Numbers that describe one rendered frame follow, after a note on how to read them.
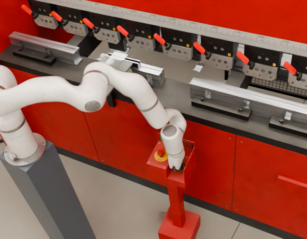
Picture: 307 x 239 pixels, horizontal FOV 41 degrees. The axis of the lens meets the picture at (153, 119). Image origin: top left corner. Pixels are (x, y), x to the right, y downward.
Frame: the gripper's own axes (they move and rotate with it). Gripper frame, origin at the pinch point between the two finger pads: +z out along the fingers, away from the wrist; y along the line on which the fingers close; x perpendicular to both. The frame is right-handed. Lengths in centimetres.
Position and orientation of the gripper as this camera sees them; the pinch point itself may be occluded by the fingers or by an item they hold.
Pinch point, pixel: (179, 166)
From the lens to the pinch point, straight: 206.5
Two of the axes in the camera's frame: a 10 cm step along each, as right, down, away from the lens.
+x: 9.1, 1.9, -3.6
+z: 1.9, 5.8, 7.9
